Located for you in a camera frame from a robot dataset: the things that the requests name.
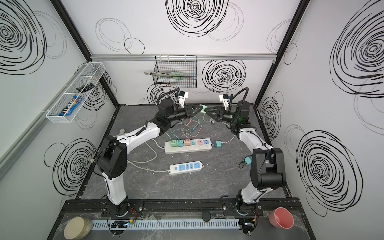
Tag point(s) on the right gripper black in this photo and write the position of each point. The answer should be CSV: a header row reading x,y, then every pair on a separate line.
x,y
221,114

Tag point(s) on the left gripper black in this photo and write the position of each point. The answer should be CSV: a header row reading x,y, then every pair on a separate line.
x,y
187,111

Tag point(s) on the teal charger plug with cable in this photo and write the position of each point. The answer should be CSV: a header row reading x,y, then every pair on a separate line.
x,y
195,128

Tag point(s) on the pink charger plug with cable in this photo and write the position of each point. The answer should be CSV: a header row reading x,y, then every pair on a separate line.
x,y
186,131

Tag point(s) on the large multicolour power strip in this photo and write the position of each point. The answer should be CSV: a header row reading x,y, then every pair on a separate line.
x,y
202,145

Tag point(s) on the small blue white power strip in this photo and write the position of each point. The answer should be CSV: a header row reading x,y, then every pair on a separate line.
x,y
186,168

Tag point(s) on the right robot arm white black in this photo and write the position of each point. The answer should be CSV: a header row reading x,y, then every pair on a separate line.
x,y
267,171

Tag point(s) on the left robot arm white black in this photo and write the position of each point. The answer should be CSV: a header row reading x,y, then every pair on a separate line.
x,y
112,158

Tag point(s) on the blue candy packet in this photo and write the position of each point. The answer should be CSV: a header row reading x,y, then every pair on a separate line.
x,y
71,106

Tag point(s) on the black round knob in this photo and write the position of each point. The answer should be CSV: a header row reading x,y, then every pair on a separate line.
x,y
206,216

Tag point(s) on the pink plastic cup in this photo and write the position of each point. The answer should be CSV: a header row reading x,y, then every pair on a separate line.
x,y
281,218

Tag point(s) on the round beige lid container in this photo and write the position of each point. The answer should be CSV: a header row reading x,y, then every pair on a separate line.
x,y
77,228

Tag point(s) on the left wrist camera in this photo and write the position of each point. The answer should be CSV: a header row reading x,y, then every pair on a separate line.
x,y
182,96

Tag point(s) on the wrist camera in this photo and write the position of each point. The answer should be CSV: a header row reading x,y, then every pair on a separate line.
x,y
224,98
182,96

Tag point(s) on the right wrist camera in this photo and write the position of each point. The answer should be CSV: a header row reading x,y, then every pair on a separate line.
x,y
224,98

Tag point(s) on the black wire basket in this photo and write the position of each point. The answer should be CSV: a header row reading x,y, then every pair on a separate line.
x,y
176,70

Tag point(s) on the white wire shelf basket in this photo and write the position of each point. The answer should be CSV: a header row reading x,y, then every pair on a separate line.
x,y
93,100

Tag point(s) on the white slotted cable duct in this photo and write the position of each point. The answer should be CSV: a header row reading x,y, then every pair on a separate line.
x,y
191,224

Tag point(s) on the black front rail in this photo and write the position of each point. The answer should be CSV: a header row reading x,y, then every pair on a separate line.
x,y
137,208

